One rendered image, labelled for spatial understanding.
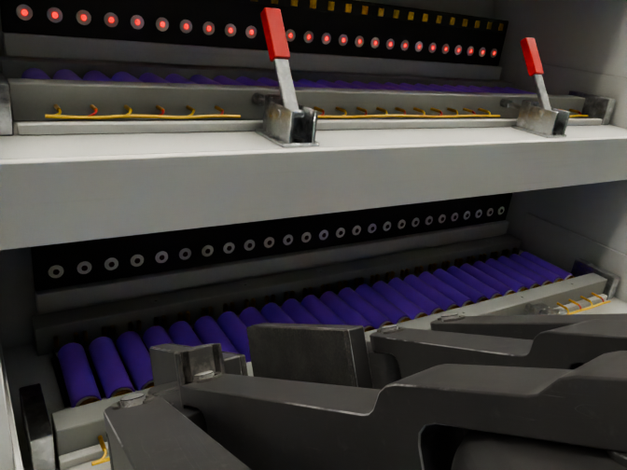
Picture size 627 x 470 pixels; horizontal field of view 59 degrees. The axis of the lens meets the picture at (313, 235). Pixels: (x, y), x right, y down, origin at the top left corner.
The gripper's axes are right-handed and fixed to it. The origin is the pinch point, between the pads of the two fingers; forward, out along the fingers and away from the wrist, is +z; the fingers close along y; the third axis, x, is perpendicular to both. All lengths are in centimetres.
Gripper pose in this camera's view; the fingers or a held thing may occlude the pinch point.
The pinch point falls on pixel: (250, 382)
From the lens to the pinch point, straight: 18.7
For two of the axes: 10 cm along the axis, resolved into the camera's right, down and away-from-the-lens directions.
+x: 1.6, 9.9, -0.5
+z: -5.0, 1.2, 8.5
